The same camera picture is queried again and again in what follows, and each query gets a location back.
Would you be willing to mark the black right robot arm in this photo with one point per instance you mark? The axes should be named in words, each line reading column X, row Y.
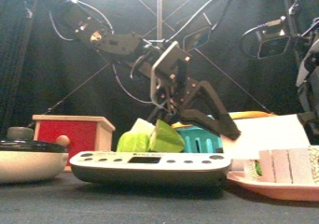
column 296, row 6

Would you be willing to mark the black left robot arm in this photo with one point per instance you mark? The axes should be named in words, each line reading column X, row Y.
column 95, row 31

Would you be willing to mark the green toy lettuce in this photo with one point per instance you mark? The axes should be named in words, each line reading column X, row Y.
column 161, row 139

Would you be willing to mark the teal basket with orange rim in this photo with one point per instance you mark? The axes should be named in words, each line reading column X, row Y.
column 199, row 139

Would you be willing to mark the stack of sponges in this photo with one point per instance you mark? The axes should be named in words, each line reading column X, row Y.
column 286, row 165

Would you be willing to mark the white kitchen scale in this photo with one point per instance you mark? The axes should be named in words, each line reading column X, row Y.
column 149, row 168

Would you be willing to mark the wooden box with red side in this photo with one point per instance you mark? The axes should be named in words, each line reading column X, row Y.
column 75, row 134

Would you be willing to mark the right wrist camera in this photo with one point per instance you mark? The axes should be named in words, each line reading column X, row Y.
column 272, row 46

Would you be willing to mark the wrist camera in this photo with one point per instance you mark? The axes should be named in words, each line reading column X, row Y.
column 272, row 46
column 196, row 38

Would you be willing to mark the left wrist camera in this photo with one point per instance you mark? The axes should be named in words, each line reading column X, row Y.
column 196, row 38

